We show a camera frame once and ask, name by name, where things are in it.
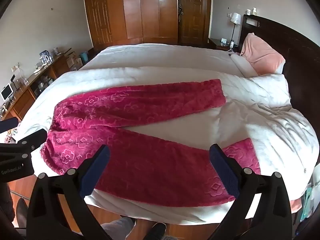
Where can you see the dark hanging garment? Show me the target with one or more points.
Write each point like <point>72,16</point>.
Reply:
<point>180,7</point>

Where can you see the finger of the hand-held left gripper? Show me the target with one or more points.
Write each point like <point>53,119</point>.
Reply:
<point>32,140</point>
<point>8,126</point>

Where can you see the white pillow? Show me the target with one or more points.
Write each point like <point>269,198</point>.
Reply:
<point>243,66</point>

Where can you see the clear electric kettle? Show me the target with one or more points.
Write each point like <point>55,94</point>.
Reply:
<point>45,58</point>

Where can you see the wooden wardrobe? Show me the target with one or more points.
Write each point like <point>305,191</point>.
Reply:
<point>140,12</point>

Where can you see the white duvet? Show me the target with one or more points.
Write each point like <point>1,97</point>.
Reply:
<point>262,117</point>

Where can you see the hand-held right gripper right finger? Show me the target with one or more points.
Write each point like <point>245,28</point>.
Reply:
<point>225,172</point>

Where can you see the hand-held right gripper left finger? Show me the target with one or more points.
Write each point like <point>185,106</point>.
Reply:
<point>95,172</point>

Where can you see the wooden door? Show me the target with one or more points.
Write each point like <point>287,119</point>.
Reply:
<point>195,15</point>

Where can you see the person's grey trouser leg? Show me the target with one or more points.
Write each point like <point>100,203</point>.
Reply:
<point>117,228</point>

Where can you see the small white monitor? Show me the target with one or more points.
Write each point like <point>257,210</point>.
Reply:
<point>6,92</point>

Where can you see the person's black shoe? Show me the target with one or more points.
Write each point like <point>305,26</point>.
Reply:
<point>155,231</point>

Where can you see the white bedside lamp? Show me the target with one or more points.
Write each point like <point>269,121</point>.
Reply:
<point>235,18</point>

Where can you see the white wall socket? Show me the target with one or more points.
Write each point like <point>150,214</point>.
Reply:
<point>15,68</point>

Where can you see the blue waste bin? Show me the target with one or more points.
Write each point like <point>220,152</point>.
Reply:
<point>83,57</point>

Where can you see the wooden desk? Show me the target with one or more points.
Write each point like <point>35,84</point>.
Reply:
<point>23,97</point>

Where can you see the pink pillow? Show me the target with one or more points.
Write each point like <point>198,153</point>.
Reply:
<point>262,55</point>

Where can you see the dark wooden nightstand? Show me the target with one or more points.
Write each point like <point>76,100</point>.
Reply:
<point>216,43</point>

